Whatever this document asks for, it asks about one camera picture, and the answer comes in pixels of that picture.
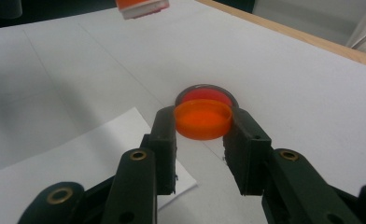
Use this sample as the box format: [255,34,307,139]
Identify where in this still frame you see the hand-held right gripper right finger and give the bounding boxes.
[222,106,273,196]

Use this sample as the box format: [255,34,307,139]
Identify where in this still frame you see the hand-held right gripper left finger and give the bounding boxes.
[139,105,177,196]

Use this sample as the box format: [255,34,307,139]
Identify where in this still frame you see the orange stamp cap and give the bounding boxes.
[174,98,234,141]

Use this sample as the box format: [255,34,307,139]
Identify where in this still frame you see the small white paper sheet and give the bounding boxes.
[0,106,199,224]

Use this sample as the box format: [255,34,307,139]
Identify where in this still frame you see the round red ink pad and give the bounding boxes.
[175,83,240,110]

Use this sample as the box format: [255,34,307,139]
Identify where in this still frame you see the orange stamp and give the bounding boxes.
[115,0,170,21]

